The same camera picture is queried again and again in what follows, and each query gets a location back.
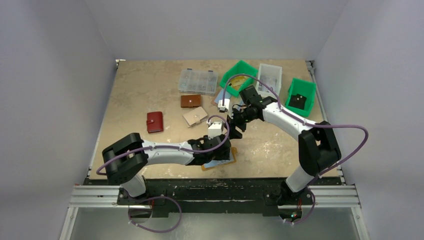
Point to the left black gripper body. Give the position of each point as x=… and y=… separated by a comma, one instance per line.
x=224, y=151

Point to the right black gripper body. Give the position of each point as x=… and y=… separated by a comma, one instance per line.
x=238, y=120

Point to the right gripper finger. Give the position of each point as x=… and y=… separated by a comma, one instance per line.
x=233, y=124
x=234, y=134

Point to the mustard yellow card holder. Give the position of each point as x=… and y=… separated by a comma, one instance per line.
x=217, y=163

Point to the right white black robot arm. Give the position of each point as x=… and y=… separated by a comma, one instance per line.
x=318, y=148

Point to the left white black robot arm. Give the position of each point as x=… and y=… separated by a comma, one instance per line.
x=125, y=158

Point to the stack of loose cards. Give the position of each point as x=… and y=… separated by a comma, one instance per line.
x=219, y=96

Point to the cards in green bin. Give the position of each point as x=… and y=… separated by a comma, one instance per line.
x=237, y=82

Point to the green bin with cards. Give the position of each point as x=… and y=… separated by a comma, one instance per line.
x=241, y=67

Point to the cards in white bin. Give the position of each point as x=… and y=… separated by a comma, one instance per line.
x=270, y=81

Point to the beige card holder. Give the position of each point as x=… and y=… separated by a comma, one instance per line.
x=195, y=116

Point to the brown leather card holder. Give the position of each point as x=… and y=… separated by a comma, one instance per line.
x=191, y=101

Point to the black card holder in bin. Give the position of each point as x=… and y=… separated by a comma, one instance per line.
x=297, y=101

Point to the red leather card holder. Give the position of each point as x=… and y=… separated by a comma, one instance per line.
x=154, y=122

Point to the white plastic bin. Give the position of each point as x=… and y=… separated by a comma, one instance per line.
x=272, y=71

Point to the clear plastic organizer box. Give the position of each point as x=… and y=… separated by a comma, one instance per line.
x=198, y=82

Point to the green bin right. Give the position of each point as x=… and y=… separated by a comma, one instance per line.
x=305, y=88

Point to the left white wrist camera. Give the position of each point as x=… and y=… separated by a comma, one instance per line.
x=215, y=129

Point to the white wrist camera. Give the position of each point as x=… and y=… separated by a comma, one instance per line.
x=224, y=105
x=215, y=129

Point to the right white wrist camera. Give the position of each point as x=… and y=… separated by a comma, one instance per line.
x=224, y=105

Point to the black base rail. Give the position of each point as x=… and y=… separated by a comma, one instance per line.
x=219, y=196

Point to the aluminium frame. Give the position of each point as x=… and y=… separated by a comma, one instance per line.
x=105, y=196

